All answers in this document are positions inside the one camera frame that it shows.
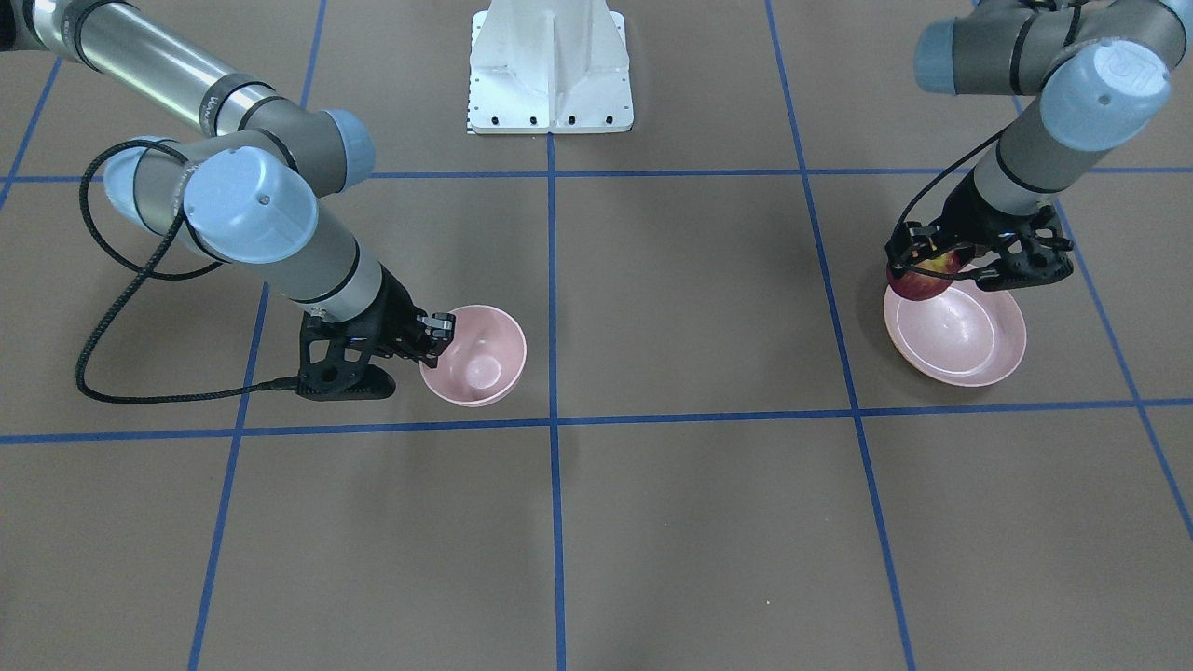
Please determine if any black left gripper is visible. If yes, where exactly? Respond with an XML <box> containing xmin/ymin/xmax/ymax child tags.
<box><xmin>884</xmin><ymin>170</ymin><xmax>1031</xmax><ymax>279</ymax></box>

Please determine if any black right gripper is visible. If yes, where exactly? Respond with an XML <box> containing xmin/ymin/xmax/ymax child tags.
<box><xmin>347</xmin><ymin>267</ymin><xmax>456</xmax><ymax>364</ymax></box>

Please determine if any red apple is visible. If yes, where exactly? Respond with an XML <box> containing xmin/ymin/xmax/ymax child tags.
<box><xmin>885</xmin><ymin>248</ymin><xmax>973</xmax><ymax>302</ymax></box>

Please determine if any pink bowl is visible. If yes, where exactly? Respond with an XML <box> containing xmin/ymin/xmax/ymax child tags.
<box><xmin>420</xmin><ymin>304</ymin><xmax>528</xmax><ymax>407</ymax></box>

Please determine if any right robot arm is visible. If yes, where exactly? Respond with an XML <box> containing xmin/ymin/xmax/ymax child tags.
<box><xmin>4</xmin><ymin>1</ymin><xmax>453</xmax><ymax>368</ymax></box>

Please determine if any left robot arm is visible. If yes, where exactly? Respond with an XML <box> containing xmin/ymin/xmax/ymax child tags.
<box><xmin>885</xmin><ymin>1</ymin><xmax>1189</xmax><ymax>293</ymax></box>

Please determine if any pink plate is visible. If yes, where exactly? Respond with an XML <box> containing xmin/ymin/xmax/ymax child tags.
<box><xmin>883</xmin><ymin>281</ymin><xmax>1027</xmax><ymax>388</ymax></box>

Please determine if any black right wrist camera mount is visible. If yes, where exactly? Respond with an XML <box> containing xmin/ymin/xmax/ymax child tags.
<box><xmin>295</xmin><ymin>314</ymin><xmax>397</xmax><ymax>401</ymax></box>

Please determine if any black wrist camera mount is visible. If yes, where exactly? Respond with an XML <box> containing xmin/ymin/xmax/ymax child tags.
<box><xmin>295</xmin><ymin>314</ymin><xmax>397</xmax><ymax>401</ymax></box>
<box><xmin>957</xmin><ymin>205</ymin><xmax>1075</xmax><ymax>293</ymax></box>

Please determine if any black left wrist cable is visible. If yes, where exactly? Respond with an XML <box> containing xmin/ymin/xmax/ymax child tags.
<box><xmin>888</xmin><ymin>130</ymin><xmax>1006</xmax><ymax>253</ymax></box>

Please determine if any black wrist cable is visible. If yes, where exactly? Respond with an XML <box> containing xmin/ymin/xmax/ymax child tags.
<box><xmin>888</xmin><ymin>130</ymin><xmax>1006</xmax><ymax>253</ymax></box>
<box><xmin>75</xmin><ymin>140</ymin><xmax>304</xmax><ymax>404</ymax></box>

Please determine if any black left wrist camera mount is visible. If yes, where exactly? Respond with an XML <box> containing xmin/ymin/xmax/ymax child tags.
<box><xmin>957</xmin><ymin>205</ymin><xmax>1075</xmax><ymax>293</ymax></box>

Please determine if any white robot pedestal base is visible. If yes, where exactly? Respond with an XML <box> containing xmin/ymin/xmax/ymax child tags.
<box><xmin>466</xmin><ymin>1</ymin><xmax>635</xmax><ymax>135</ymax></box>

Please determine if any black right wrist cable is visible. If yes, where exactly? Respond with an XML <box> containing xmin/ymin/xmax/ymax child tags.
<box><xmin>75</xmin><ymin>140</ymin><xmax>304</xmax><ymax>404</ymax></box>

